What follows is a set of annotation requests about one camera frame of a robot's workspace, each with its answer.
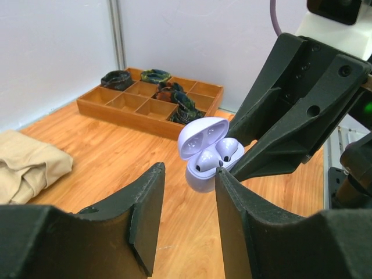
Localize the beige cloth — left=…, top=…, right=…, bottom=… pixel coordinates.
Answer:
left=1, top=130, right=73, bottom=205

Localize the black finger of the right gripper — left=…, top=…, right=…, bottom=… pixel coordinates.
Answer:
left=227, top=33, right=308, bottom=146
left=231, top=54, right=371, bottom=181

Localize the dark green rolled sock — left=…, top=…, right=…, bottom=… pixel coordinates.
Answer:
left=170, top=99, right=204, bottom=125

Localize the black orange rolled sock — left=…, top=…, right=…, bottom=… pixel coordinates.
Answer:
left=154, top=81, right=188, bottom=103

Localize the wooden compartment tray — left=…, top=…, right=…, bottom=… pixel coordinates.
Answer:
left=77, top=67, right=224, bottom=140

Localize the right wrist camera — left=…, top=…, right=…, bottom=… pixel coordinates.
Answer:
left=295, top=0, right=371, bottom=61

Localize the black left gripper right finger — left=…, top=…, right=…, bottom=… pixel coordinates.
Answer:
left=216, top=167, right=308, bottom=278

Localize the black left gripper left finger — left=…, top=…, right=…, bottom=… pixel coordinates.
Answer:
left=77, top=163, right=165, bottom=276

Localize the blue yellow rolled sock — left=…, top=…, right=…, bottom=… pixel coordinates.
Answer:
left=141, top=69, right=171, bottom=84

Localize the purple earbud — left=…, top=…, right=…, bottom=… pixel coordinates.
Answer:
left=195, top=150, right=223, bottom=172
left=216, top=137, right=238, bottom=162

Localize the purple charging case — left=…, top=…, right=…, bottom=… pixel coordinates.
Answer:
left=177, top=117, right=245, bottom=193

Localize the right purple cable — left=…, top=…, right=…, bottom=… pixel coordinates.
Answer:
left=269, top=0, right=283, bottom=34

